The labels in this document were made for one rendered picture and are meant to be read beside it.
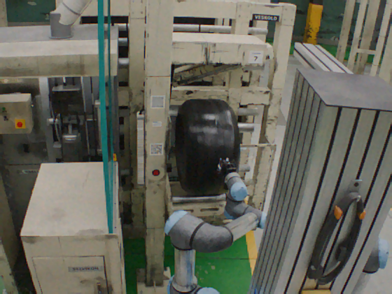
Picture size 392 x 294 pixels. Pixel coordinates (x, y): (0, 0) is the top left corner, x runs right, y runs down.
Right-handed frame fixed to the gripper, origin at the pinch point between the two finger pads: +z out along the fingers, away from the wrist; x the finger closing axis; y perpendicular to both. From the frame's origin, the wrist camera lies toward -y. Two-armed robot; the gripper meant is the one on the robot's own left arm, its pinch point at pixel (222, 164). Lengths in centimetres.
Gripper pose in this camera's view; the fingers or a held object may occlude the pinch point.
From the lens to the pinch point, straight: 203.0
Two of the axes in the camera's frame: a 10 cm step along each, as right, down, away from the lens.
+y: 0.3, -9.2, -3.8
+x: -9.9, 0.3, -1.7
